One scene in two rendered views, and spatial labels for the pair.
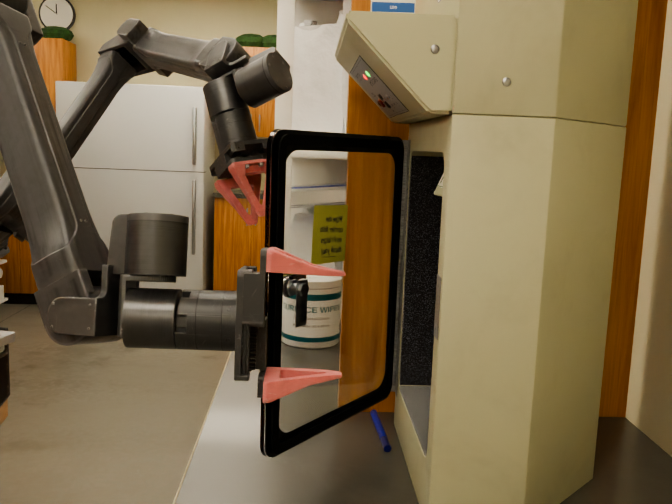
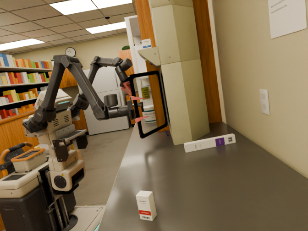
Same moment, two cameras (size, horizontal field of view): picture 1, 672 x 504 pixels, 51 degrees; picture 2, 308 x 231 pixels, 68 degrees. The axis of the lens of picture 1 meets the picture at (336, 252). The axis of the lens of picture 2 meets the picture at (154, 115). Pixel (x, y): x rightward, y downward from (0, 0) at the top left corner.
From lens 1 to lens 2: 0.54 m
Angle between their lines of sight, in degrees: 4
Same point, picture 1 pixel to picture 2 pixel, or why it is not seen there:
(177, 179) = (114, 92)
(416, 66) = (152, 57)
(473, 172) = (167, 74)
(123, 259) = (107, 103)
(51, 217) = (92, 99)
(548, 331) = (189, 102)
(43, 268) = (93, 108)
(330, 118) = not seen: hidden behind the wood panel
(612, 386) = (217, 114)
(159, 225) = (112, 96)
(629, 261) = (215, 86)
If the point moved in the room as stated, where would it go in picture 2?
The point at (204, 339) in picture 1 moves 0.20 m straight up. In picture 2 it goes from (123, 114) to (115, 75)
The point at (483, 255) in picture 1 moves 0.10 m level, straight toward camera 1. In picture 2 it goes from (173, 90) to (169, 92)
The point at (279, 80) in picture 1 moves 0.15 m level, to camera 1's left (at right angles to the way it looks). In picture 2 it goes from (129, 64) to (107, 68)
